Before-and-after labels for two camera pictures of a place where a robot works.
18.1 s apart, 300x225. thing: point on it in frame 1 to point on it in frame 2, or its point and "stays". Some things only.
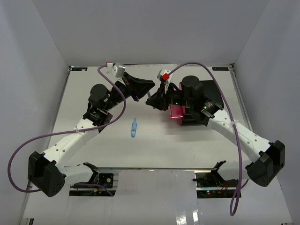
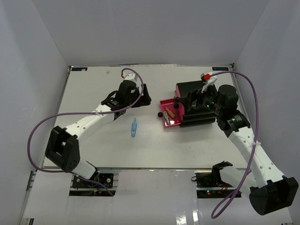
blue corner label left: x=79 y=69 stays
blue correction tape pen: x=133 y=130 stays
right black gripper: x=160 y=100 to x=188 y=100
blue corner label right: x=220 y=69 stays
